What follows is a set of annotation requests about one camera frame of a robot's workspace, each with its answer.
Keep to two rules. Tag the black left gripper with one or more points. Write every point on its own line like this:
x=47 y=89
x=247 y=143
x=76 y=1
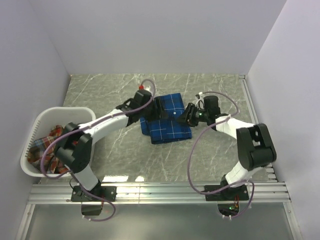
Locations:
x=159 y=113

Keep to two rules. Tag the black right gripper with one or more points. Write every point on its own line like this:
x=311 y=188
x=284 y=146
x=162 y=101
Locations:
x=186 y=118

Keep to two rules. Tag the blue plaid long sleeve shirt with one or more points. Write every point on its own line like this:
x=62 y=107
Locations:
x=167 y=130

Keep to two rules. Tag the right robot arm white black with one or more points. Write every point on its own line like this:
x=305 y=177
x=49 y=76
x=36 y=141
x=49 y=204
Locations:
x=228 y=125

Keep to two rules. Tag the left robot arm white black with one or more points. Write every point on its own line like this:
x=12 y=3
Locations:
x=74 y=149

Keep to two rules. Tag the red brown plaid shirt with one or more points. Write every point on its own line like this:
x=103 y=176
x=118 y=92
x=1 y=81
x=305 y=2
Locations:
x=52 y=164

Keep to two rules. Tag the white plastic laundry basket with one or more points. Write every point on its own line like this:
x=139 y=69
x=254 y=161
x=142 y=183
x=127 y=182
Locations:
x=43 y=124

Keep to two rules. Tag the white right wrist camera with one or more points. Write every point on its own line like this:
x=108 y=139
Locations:
x=200 y=100

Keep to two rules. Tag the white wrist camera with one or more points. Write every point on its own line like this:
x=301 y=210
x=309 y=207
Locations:
x=200 y=100
x=148 y=88

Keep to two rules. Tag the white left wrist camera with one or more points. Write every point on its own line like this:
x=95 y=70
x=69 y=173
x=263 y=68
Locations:
x=148 y=88

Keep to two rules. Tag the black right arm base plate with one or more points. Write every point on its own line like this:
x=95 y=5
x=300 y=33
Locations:
x=239 y=193

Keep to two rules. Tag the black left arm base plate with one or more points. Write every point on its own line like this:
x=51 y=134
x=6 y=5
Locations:
x=107 y=192

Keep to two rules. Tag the aluminium mounting rail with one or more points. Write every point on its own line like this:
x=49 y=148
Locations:
x=153 y=193

